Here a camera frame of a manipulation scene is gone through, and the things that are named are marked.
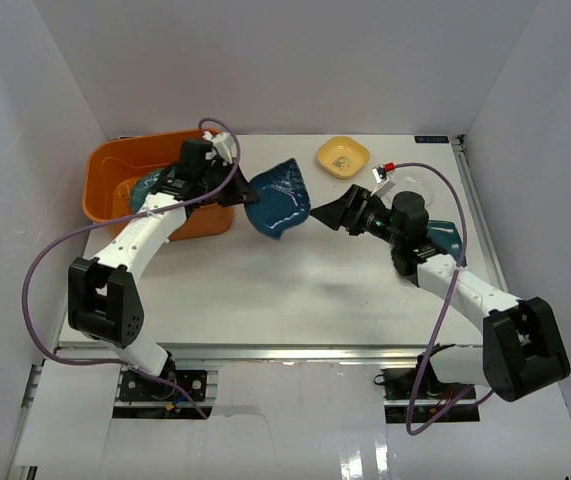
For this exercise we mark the dark blue leaf plate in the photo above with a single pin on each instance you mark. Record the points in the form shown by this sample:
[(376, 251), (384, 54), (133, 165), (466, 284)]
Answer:
[(284, 201)]

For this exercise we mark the teal scalloped round plate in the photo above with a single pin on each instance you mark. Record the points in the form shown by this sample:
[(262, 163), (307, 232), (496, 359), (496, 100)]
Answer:
[(142, 188)]

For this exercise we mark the clear glass plate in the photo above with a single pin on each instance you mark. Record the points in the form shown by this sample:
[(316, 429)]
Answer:
[(412, 182)]

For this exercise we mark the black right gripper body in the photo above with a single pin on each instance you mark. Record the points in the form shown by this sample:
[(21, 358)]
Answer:
[(370, 218)]

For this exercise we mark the orange plastic bin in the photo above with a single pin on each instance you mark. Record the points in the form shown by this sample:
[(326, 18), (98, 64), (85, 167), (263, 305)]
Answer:
[(115, 167)]

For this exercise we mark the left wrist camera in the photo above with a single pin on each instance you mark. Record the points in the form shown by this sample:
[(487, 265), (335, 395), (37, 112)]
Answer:
[(222, 145)]

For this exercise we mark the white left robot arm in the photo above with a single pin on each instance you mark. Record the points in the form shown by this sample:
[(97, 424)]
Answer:
[(103, 298)]

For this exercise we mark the yellow square bowl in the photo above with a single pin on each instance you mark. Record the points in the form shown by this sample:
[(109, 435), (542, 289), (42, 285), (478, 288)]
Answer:
[(342, 157)]

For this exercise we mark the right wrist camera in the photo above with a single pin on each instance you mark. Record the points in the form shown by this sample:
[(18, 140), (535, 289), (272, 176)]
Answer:
[(384, 179)]

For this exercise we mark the teal square plate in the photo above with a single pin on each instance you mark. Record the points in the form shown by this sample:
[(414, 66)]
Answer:
[(445, 235)]

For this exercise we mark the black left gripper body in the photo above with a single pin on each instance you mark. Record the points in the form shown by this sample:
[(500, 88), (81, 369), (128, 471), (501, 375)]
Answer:
[(223, 182)]

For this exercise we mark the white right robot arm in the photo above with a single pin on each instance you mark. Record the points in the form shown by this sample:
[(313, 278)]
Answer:
[(522, 350)]

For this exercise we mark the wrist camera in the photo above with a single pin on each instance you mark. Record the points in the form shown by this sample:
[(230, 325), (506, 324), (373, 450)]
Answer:
[(222, 145), (384, 179)]

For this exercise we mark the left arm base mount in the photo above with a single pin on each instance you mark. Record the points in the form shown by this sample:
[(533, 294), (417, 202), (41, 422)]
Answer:
[(134, 388)]

